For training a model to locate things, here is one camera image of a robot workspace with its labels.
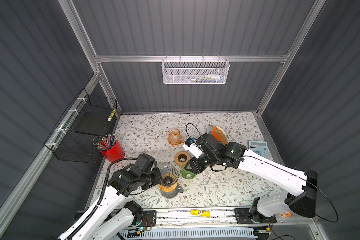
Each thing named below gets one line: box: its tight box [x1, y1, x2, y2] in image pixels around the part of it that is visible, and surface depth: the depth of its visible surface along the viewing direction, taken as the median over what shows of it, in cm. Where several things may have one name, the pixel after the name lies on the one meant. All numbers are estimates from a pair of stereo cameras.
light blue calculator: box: [248, 140, 270, 160], surface depth 99 cm
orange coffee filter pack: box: [212, 125, 229, 146], surface depth 99 cm
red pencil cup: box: [99, 136, 125, 163], surface depth 90 cm
